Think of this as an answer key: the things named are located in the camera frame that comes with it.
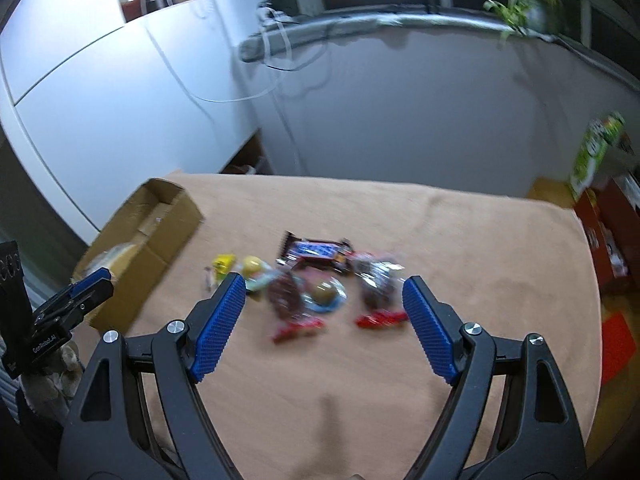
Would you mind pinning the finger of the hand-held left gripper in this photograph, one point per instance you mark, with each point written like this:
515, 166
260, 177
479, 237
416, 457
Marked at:
95, 296
92, 280

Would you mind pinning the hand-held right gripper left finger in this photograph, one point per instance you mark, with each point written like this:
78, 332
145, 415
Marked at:
220, 325

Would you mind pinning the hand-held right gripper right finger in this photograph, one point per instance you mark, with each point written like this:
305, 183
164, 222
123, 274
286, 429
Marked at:
430, 330

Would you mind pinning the small yellow candy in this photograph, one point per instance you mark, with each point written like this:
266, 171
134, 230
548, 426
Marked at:
224, 263

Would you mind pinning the yellow and green snack packet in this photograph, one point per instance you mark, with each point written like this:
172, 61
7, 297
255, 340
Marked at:
252, 266

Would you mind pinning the clear red-ended snack packet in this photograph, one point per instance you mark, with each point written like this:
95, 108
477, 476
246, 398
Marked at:
285, 297
375, 285

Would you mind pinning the brown cardboard box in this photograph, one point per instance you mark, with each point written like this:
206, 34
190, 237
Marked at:
165, 230

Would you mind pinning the round candy blue wrapper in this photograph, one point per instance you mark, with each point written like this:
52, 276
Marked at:
324, 292

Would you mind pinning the brown and blue chocolate bar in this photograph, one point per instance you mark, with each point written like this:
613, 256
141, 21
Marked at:
315, 250

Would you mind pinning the pale crumpled cloth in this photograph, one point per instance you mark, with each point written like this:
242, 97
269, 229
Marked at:
50, 375

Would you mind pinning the tan tablecloth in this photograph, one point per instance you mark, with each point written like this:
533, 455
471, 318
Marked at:
350, 385

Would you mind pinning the red floor mat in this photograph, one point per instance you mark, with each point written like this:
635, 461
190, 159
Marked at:
622, 350

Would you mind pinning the white cabinet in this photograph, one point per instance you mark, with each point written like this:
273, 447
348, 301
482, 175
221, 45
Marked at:
100, 85

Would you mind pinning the red cartons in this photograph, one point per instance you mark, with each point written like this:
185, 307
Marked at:
615, 210

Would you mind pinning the green snack bag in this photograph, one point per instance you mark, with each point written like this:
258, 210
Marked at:
592, 155

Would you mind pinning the grey insulated pipe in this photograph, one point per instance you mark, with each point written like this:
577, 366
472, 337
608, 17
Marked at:
350, 25

